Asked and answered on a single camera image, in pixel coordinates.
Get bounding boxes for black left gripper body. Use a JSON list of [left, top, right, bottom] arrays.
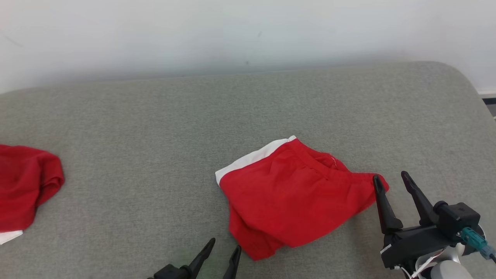
[[146, 263, 193, 279]]

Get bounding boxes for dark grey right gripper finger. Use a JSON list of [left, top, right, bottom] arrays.
[[401, 171, 439, 226], [373, 175, 404, 235]]

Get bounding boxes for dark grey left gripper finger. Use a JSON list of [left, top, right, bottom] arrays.
[[188, 238, 216, 279], [223, 245, 242, 279]]

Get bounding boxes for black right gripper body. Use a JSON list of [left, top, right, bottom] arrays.
[[381, 224, 462, 269]]

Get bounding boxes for red shorts with white stripe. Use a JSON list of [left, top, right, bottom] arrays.
[[215, 136, 390, 261]]

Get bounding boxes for red jersey with white trim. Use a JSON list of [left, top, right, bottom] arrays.
[[0, 144, 65, 245]]

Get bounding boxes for grey fabric sofa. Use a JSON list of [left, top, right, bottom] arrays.
[[0, 61, 496, 279]]

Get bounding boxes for teal cable connector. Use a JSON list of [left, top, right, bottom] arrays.
[[460, 227, 496, 261]]

